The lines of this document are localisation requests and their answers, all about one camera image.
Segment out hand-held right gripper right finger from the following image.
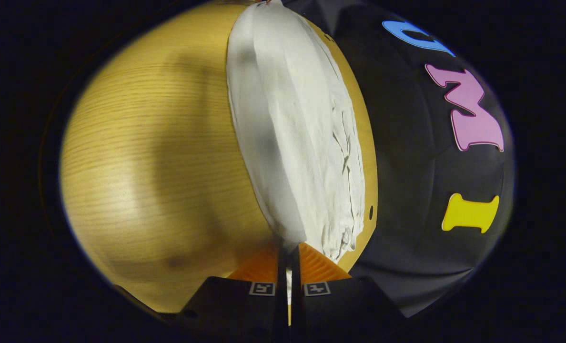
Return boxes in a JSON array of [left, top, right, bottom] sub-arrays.
[[291, 242, 407, 343]]

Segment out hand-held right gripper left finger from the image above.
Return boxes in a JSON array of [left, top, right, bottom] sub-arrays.
[[176, 244, 289, 343]]

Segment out white jeans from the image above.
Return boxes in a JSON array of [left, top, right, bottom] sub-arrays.
[[226, 0, 366, 305]]

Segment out black backdrop cloth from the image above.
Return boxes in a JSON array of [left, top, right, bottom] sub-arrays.
[[283, 0, 515, 318]]

